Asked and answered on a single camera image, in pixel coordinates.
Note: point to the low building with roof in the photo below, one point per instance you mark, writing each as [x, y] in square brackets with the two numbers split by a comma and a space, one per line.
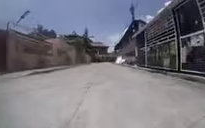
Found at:
[98, 50]

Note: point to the grey concrete road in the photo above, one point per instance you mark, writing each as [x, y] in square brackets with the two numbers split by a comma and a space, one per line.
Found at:
[96, 96]

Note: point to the dark building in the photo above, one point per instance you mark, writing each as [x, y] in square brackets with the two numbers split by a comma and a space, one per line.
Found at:
[130, 38]

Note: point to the metal slatted fence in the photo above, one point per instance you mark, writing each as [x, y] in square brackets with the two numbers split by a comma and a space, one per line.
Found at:
[180, 40]

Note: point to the street lamp pole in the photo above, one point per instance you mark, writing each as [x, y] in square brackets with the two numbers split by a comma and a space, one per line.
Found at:
[20, 18]

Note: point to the long brown boundary wall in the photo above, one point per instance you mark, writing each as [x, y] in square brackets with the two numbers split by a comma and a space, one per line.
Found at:
[36, 53]

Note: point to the trees behind wall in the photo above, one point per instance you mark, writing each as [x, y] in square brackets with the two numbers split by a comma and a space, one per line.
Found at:
[43, 33]

